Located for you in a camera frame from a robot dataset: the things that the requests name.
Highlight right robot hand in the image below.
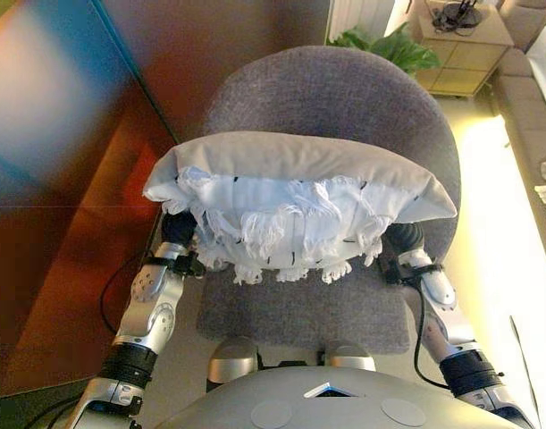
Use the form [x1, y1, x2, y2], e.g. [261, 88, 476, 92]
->
[386, 221, 426, 257]

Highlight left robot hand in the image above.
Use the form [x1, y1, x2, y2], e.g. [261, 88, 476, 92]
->
[160, 212, 198, 250]

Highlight white fringed cushion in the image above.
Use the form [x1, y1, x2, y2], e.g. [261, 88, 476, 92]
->
[141, 130, 459, 287]

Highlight silver right robot leg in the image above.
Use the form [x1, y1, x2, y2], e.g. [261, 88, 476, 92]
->
[323, 339, 377, 373]

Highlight glossy reddish brown cabinet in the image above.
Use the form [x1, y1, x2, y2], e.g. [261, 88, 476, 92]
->
[0, 0, 181, 400]

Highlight grey fabric armchair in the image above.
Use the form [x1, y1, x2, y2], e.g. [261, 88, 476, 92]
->
[196, 44, 462, 355]

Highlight bed with white sheet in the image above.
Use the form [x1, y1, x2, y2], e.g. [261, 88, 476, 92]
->
[495, 20, 546, 291]

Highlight grey robot torso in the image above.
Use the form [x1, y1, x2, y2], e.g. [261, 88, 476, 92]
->
[154, 366, 524, 429]

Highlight green potted plant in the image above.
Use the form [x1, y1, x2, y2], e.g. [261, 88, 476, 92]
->
[327, 21, 442, 78]

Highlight beige wooden nightstand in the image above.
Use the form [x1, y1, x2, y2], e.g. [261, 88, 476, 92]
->
[409, 0, 516, 97]

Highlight white radiator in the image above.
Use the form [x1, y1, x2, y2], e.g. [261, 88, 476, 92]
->
[328, 0, 395, 46]

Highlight beige upholstered headboard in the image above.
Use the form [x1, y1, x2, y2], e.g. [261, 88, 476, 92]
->
[499, 0, 546, 51]

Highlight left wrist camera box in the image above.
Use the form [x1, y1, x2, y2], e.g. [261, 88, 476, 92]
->
[172, 249, 207, 279]

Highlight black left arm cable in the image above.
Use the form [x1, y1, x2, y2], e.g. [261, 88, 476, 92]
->
[99, 253, 166, 332]

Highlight thin dark floor cord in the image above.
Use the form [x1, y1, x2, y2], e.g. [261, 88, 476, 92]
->
[508, 315, 542, 429]

